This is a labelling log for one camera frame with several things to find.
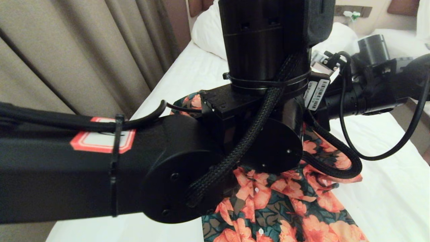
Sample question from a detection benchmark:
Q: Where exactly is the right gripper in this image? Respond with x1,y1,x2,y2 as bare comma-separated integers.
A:
304,72,405,132

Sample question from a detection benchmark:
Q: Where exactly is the orange floral shirt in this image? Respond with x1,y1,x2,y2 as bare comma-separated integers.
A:
171,91,369,242

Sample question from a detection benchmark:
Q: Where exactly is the brown headboard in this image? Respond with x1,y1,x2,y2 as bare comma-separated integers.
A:
386,0,420,16
188,0,215,18

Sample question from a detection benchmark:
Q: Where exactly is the white pillow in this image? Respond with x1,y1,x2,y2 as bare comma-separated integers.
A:
191,0,359,61

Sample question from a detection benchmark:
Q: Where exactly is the beige curtain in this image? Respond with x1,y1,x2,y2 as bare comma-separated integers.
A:
0,0,192,242

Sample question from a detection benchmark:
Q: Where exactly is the black braided cable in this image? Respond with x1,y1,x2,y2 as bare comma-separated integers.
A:
302,109,363,179

